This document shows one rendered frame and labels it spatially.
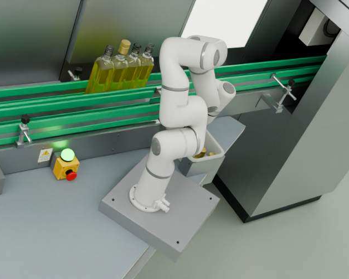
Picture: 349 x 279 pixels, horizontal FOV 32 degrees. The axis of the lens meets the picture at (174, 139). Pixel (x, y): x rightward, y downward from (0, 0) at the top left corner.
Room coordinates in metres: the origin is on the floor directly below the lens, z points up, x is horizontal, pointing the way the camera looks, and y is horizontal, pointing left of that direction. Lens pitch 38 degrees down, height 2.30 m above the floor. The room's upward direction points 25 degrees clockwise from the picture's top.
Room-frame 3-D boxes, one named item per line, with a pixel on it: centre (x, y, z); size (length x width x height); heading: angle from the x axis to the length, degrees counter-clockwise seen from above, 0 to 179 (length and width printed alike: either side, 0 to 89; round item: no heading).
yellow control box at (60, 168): (1.55, 0.31, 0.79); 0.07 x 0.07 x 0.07; 49
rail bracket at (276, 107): (2.40, -0.34, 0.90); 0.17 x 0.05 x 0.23; 49
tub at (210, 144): (1.94, -0.07, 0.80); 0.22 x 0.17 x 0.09; 49
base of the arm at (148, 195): (1.54, -0.01, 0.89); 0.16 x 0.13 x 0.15; 73
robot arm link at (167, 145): (1.55, 0.00, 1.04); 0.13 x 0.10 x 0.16; 134
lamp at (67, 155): (1.55, 0.31, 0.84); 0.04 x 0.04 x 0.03
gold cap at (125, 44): (1.85, 0.30, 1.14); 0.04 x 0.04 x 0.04
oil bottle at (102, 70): (1.81, 0.34, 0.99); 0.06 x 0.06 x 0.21; 50
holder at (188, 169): (1.96, -0.05, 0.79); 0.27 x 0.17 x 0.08; 49
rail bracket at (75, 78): (1.82, 0.43, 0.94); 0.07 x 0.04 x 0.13; 49
